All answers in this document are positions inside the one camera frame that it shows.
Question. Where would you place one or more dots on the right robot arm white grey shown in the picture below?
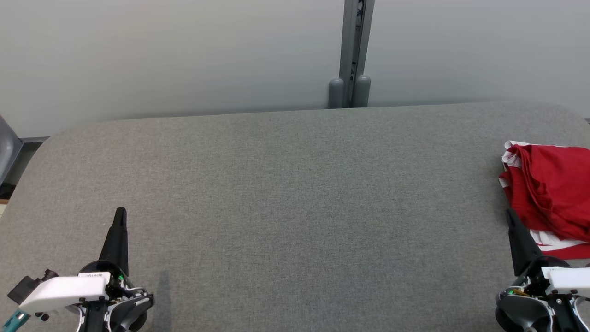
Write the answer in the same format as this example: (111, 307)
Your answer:
(521, 309)

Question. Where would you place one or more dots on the red white ribbed-collar shirt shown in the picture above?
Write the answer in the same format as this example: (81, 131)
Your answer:
(557, 184)

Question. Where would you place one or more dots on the grey furniture panel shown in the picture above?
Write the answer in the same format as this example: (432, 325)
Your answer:
(7, 152)

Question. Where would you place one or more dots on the grey partition post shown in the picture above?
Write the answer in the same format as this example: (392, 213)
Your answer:
(352, 46)

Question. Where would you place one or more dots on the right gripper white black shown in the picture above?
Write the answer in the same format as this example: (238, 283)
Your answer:
(567, 279)

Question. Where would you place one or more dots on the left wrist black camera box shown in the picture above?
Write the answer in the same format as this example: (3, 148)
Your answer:
(25, 287)

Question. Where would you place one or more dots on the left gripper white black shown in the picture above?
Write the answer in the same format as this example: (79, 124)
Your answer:
(64, 290)

